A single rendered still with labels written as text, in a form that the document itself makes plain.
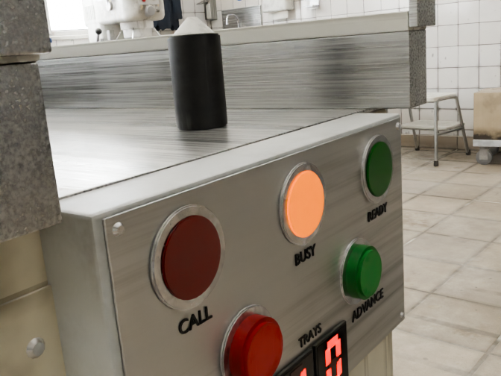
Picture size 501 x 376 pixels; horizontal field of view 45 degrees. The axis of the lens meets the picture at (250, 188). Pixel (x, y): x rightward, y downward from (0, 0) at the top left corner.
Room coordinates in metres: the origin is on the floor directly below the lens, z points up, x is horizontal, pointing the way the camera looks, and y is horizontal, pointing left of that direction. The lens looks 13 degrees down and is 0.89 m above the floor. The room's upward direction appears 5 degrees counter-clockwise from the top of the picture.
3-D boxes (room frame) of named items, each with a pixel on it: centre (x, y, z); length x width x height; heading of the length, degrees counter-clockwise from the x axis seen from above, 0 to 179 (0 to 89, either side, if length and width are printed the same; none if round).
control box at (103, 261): (0.29, -0.01, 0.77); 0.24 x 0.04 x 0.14; 142
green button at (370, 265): (0.32, -0.06, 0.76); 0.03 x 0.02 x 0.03; 142
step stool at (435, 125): (4.22, -1.26, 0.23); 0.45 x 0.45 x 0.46; 41
